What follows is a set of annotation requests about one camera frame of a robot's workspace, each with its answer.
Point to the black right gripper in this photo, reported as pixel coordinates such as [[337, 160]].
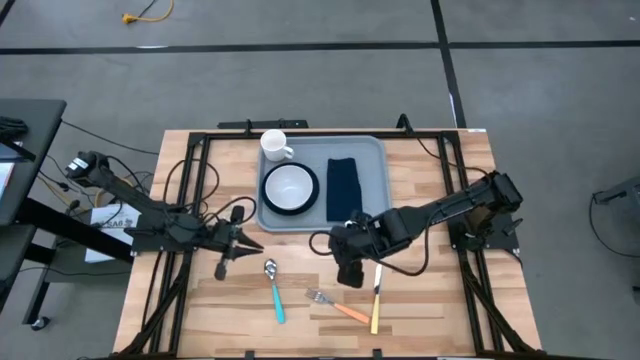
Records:
[[377, 232]]

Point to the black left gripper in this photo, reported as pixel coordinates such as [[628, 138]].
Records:
[[225, 237]]

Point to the dark blue cloth napkin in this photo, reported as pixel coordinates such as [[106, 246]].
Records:
[[344, 187]]

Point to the dark blue plate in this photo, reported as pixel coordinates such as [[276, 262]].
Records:
[[315, 192]]

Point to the white ceramic bowl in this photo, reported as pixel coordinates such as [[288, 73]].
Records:
[[289, 187]]

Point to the white ceramic mug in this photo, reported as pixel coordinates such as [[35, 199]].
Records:
[[272, 144]]

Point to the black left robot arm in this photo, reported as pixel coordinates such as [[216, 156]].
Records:
[[125, 192]]

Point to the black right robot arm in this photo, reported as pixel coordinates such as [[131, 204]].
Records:
[[460, 200]]

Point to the grey plastic tray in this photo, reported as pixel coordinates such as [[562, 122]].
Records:
[[372, 175]]

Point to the black bar device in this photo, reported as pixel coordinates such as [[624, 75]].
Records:
[[265, 124]]

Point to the white paper sheet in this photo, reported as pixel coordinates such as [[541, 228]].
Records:
[[105, 215]]

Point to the black side desk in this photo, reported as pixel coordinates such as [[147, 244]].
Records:
[[30, 160]]

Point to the black object on desk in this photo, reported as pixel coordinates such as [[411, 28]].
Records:
[[12, 127]]

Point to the grey floor stand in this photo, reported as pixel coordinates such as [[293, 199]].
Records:
[[625, 192]]

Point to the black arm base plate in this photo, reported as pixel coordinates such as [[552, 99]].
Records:
[[502, 242], [145, 242]]

